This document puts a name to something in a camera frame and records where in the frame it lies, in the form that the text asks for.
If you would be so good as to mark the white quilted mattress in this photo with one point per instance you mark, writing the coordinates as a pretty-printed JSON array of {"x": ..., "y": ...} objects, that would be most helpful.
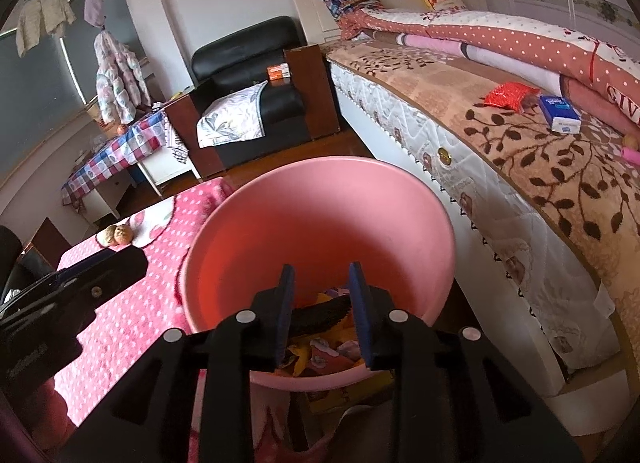
[{"x": 500, "y": 223}]

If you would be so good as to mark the floral padded jacket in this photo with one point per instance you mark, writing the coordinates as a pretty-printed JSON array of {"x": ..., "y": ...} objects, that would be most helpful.
[{"x": 120, "y": 78}]

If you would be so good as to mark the blue tissue pack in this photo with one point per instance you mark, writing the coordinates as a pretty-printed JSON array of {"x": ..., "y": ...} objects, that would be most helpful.
[{"x": 560, "y": 113}]

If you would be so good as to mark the black foam net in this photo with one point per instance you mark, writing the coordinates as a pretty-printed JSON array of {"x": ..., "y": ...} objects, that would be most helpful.
[{"x": 315, "y": 318}]

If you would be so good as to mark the red packet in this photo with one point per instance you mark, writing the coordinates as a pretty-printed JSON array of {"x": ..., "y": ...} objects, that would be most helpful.
[{"x": 510, "y": 95}]

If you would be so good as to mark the checkered tablecloth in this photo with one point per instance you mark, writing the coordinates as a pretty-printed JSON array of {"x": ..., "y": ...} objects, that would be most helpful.
[{"x": 130, "y": 143}]

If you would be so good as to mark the colourful printed pillow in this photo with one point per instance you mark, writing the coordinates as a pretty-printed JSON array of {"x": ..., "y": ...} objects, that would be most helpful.
[{"x": 352, "y": 2}]

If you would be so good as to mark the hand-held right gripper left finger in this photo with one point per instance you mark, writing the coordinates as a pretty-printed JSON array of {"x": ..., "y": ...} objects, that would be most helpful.
[{"x": 286, "y": 313}]

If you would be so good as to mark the cream knit sweater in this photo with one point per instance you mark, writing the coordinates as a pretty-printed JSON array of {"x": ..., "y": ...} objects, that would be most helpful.
[{"x": 45, "y": 18}]

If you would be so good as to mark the lilac hat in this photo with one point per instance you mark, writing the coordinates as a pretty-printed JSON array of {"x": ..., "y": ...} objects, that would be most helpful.
[{"x": 96, "y": 5}]

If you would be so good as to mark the pink dotted quilt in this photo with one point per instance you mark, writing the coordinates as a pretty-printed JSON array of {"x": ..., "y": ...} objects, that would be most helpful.
[{"x": 500, "y": 38}]

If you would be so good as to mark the orange small box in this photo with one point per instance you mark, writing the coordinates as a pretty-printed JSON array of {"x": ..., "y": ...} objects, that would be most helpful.
[{"x": 279, "y": 72}]

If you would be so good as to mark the floral white cloth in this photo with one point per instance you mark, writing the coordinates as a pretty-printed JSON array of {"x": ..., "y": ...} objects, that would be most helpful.
[{"x": 232, "y": 115}]

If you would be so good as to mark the brown wooden cabinet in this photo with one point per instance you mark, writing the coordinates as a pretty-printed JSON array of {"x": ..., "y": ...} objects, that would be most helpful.
[{"x": 50, "y": 243}]

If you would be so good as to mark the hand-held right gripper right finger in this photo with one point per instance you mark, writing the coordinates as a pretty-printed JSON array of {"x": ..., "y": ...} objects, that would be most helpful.
[{"x": 361, "y": 313}]

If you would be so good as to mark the black leather armchair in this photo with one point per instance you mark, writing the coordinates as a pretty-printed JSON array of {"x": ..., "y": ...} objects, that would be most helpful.
[{"x": 10, "y": 248}]

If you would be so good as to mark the white cabinet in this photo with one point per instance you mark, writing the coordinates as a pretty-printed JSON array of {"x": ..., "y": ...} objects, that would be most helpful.
[{"x": 165, "y": 165}]

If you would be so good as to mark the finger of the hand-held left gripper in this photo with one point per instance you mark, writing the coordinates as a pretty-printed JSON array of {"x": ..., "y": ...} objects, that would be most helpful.
[{"x": 112, "y": 275}]

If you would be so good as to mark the white bed frame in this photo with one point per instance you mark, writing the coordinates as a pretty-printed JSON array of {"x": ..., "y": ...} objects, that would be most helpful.
[{"x": 310, "y": 3}]

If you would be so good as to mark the black armchair with wooden sides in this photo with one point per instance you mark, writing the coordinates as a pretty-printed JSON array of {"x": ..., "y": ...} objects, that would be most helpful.
[{"x": 240, "y": 53}]

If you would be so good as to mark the brown leaf-print blanket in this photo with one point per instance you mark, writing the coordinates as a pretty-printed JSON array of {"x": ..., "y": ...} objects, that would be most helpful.
[{"x": 550, "y": 153}]

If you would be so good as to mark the pink plastic basin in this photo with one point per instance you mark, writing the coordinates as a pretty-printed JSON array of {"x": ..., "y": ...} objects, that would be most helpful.
[{"x": 320, "y": 213}]

